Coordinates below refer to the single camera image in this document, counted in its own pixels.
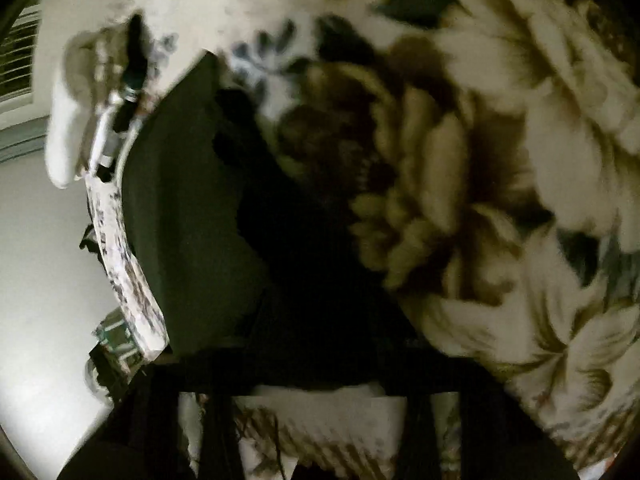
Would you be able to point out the barred window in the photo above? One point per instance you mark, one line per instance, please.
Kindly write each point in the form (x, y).
(18, 54)

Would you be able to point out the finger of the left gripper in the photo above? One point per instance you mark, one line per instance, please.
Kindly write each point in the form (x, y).
(141, 437)
(498, 440)

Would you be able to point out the floral bed blanket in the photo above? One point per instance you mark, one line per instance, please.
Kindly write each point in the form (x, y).
(484, 155)

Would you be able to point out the dark striped long-sleeve sweater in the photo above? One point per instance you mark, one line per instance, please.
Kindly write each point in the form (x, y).
(258, 279)

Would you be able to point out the green storage rack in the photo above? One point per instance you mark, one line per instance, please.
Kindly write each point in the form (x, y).
(114, 360)

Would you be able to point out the folded black white garment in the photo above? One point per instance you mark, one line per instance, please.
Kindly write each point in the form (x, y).
(122, 103)

